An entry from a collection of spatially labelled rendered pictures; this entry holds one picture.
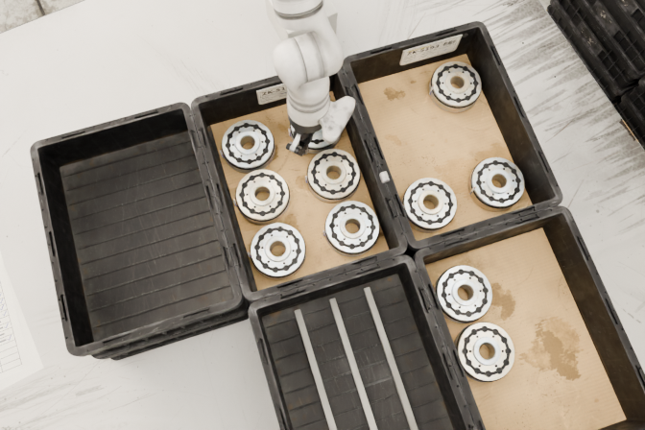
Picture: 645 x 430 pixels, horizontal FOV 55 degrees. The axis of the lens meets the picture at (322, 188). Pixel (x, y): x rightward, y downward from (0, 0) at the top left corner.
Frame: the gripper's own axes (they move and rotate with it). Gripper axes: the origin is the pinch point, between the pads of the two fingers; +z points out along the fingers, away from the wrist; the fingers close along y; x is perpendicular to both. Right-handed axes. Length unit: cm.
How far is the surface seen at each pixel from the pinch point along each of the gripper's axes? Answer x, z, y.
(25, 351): -31, 15, 62
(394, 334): 31.6, 2.6, 26.1
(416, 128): 17.9, 2.3, -13.1
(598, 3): 48, 43, -95
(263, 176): -3.9, -0.5, 11.2
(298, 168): 0.9, 2.4, 5.8
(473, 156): 30.8, 2.4, -12.9
